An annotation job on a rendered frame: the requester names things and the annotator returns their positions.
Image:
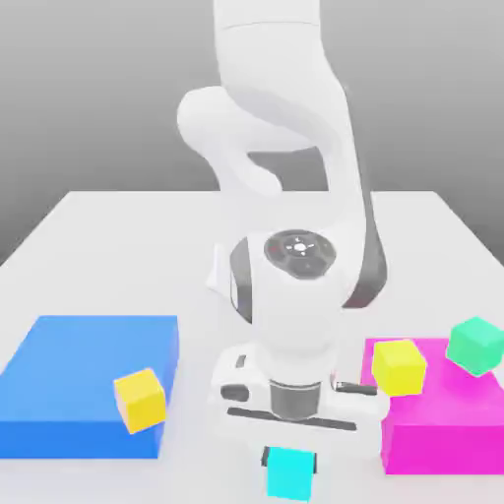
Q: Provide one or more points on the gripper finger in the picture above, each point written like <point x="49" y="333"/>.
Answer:
<point x="315" y="462"/>
<point x="265" y="456"/>

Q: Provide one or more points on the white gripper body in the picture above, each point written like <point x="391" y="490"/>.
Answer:
<point x="334" y="424"/>

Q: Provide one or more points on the small cyan cube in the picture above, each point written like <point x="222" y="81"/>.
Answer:
<point x="290" y="474"/>

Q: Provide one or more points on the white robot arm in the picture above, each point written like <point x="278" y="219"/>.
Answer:
<point x="283" y="118"/>

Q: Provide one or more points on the small lemon yellow cube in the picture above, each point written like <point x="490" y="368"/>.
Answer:
<point x="398" y="368"/>

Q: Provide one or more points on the small golden yellow cube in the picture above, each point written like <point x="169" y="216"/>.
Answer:
<point x="141" y="401"/>

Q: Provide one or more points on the small green cube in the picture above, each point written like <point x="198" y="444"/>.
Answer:
<point x="474" y="346"/>

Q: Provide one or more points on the large magenta box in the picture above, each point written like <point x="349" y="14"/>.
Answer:
<point x="445" y="433"/>

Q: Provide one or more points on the large blue box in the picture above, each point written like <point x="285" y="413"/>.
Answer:
<point x="67" y="378"/>

